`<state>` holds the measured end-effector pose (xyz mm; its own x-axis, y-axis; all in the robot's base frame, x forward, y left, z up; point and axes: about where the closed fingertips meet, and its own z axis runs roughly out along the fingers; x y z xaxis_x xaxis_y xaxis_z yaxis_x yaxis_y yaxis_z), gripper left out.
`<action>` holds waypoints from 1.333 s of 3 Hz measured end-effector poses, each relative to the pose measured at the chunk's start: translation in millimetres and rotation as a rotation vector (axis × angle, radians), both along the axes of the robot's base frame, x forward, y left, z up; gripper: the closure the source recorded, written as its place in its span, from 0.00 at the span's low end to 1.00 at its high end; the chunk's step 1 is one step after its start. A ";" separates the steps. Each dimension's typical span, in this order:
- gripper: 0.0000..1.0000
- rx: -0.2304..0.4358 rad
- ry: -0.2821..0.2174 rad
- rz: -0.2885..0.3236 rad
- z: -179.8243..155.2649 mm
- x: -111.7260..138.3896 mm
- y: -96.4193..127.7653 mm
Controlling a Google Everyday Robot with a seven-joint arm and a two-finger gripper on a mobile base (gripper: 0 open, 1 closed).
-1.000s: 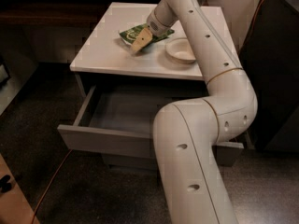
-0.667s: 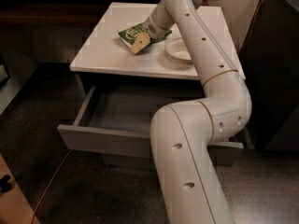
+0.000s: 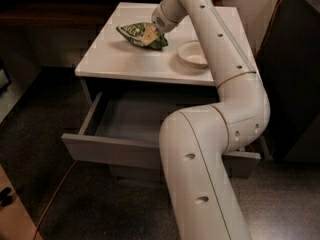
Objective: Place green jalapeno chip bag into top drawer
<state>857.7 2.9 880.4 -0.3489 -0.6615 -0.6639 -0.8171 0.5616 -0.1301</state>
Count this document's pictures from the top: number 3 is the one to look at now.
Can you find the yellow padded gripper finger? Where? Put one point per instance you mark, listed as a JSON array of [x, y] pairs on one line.
[[149, 35]]

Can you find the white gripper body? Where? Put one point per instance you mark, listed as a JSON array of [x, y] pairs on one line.
[[161, 22]]

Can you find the green jalapeno chip bag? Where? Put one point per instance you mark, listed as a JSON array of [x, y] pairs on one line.
[[133, 32]]

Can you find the grey top drawer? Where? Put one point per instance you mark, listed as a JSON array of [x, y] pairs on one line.
[[121, 129]]

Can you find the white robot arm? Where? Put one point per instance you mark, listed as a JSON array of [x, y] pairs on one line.
[[192, 141]]

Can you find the grey drawer cabinet white top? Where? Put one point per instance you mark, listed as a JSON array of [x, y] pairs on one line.
[[113, 64]]

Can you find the beige paper bowl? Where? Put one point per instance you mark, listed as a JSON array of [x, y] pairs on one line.
[[191, 54]]

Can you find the dark wooden shelf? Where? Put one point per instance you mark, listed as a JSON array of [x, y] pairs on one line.
[[73, 14]]

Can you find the black clip on board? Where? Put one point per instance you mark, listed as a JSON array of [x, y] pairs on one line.
[[5, 198]]

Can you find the tan wooden board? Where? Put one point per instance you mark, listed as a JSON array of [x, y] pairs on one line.
[[15, 222]]

